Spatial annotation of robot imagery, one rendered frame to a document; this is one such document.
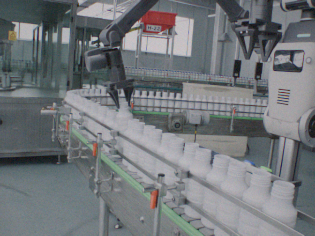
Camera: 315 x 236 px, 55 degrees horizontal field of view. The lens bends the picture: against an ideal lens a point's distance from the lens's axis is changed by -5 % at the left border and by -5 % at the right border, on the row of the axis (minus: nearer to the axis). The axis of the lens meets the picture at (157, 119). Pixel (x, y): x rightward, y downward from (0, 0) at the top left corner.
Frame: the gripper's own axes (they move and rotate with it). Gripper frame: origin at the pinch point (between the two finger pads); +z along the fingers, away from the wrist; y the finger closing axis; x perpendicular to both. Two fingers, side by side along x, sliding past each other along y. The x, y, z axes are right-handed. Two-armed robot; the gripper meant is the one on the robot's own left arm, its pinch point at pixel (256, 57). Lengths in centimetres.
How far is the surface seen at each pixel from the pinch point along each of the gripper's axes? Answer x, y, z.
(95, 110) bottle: 79, -18, 26
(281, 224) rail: -29.3, -19.1, 28.5
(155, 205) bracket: -0.8, -26.8, 36.2
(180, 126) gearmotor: 154, 78, 49
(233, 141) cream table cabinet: 333, 305, 114
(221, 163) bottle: -9.4, -16.4, 24.1
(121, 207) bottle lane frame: 33, -21, 52
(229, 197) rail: -16.5, -19.2, 28.8
